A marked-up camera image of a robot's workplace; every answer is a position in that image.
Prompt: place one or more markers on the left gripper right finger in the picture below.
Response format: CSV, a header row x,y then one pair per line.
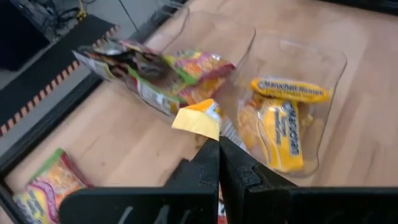
x,y
311,207

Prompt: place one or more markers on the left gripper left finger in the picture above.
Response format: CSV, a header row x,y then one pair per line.
x,y
140,205

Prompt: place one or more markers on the yellow creamy chicken ramen pack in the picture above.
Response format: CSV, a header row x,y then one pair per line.
x,y
280,133
199,121
289,90

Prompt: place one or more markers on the lime chili shrimp ramen pack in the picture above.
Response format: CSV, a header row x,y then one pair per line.
x,y
155,96
202,91
53,186
202,65

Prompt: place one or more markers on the black fire noodle ramen pack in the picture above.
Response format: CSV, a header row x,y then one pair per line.
x,y
149,67
93,60

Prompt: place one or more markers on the clear plastic bin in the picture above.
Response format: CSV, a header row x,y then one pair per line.
x,y
224,40
329,71

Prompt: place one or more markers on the black hazard striped floor mat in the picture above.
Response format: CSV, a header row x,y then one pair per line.
x,y
46,62

